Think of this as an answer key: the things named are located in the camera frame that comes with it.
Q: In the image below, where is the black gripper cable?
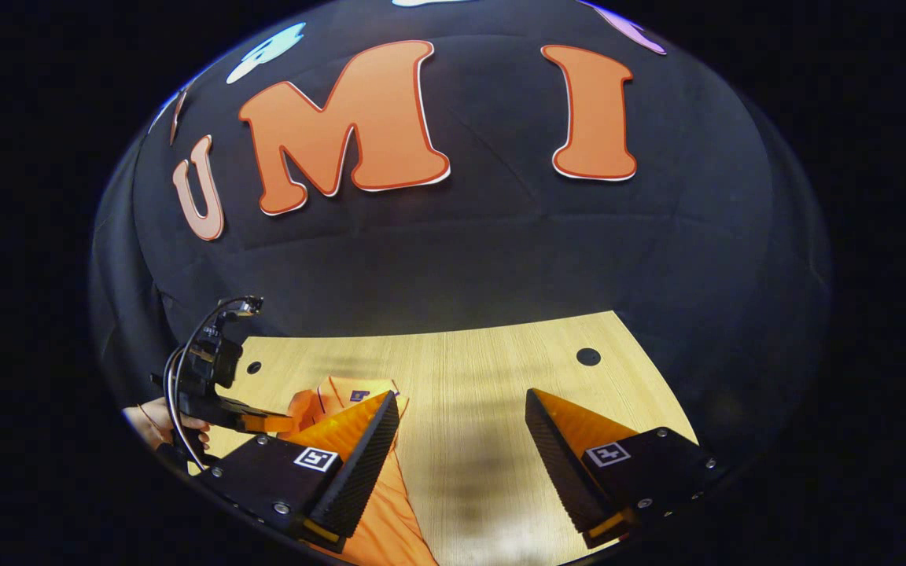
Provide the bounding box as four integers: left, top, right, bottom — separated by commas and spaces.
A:
164, 296, 265, 472

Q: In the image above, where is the orange T-shirt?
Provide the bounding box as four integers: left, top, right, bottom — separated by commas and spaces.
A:
276, 376, 438, 566

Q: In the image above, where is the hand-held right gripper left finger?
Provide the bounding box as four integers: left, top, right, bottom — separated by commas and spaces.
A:
195, 391, 401, 555

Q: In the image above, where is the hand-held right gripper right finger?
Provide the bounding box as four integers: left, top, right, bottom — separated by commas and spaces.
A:
525, 388, 725, 549

